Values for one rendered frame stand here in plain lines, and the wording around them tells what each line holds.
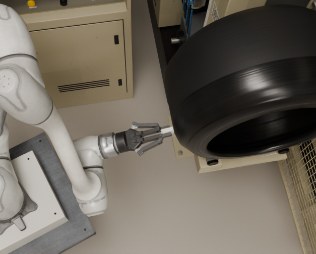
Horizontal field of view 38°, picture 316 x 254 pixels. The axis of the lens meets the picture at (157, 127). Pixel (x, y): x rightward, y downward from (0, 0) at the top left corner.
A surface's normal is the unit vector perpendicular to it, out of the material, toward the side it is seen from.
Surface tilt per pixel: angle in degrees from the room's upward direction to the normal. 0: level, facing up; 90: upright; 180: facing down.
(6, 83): 14
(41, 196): 3
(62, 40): 90
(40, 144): 0
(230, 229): 0
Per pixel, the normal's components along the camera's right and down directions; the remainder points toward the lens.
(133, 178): 0.04, -0.36
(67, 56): 0.18, 0.92
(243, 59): -0.35, -0.27
